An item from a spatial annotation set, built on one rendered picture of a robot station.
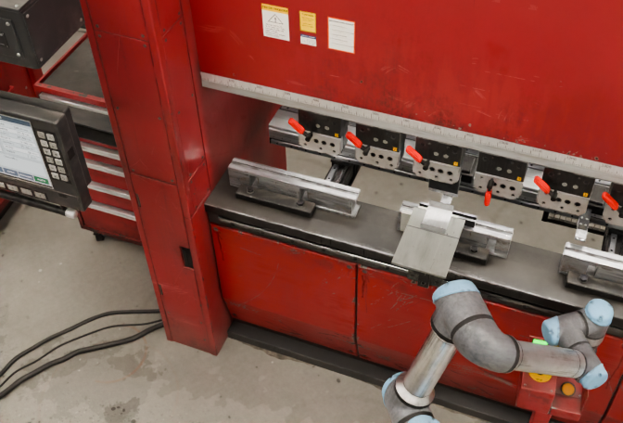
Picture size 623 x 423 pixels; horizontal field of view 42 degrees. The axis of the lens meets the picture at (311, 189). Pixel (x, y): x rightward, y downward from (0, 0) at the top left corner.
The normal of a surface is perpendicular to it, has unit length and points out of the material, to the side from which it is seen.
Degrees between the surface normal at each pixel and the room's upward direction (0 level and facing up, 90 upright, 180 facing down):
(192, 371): 0
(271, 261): 90
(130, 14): 90
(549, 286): 0
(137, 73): 90
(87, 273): 0
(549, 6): 90
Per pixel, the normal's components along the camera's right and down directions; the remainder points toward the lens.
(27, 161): -0.35, 0.67
